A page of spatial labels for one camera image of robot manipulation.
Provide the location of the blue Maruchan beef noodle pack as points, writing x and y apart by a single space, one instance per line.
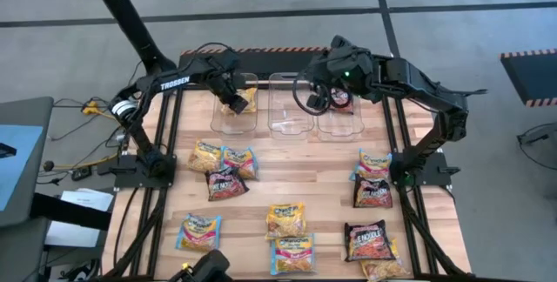
293 255
374 164
199 232
241 163

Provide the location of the white paper sheet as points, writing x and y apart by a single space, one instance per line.
74 235

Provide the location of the small black box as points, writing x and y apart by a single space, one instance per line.
81 173

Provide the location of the yellow Maruchan chicken noodle pack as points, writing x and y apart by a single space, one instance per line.
286 221
383 270
251 98
204 156

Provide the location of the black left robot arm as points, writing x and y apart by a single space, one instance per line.
174 82

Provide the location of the black flat bar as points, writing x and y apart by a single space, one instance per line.
69 212

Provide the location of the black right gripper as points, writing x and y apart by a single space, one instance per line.
344 66

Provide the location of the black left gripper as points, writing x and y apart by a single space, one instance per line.
226 75

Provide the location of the black hazard-striped floor mat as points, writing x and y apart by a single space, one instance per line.
535 77
278 62

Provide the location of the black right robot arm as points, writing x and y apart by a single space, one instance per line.
418 82

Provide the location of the clear plastic bin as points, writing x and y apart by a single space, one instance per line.
344 127
232 123
289 118

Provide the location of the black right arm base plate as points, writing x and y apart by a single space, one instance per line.
435 173

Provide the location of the thick black pole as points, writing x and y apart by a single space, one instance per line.
122 8

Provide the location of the black device with yellow part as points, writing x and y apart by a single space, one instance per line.
209 269

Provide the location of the blue sheet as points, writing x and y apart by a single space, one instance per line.
17 173

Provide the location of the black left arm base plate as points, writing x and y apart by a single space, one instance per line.
126 178

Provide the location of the black aluminium table frame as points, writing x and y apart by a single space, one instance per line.
411 230

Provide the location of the black item on desk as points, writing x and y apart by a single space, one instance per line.
6 150

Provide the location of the grey side desk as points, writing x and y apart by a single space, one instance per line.
30 110

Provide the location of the yellow plug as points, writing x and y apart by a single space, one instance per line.
91 108

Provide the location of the small black round device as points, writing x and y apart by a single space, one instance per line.
48 165

